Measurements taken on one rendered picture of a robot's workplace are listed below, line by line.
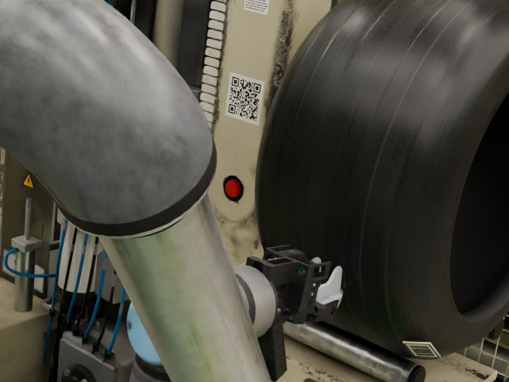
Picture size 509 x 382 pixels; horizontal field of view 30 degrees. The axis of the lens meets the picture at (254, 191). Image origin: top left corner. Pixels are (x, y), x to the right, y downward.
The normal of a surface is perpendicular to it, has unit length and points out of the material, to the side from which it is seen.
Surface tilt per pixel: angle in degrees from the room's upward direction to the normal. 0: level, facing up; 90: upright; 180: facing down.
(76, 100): 74
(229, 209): 90
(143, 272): 124
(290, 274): 90
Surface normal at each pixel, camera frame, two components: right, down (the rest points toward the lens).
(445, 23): -0.24, -0.69
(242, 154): -0.62, 0.16
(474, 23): 0.02, -0.63
